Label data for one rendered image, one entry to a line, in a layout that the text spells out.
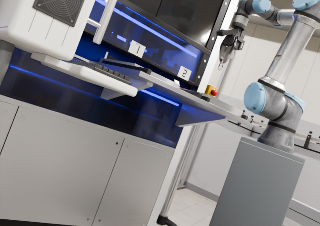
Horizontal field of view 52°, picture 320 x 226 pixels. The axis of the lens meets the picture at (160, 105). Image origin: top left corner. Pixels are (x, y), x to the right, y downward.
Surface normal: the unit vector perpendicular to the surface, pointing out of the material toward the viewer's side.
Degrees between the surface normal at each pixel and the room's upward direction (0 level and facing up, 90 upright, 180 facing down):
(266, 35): 90
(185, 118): 90
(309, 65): 90
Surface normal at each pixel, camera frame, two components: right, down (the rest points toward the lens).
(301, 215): -0.74, -0.30
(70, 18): 0.55, 0.18
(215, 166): -0.36, -0.16
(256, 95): -0.91, -0.22
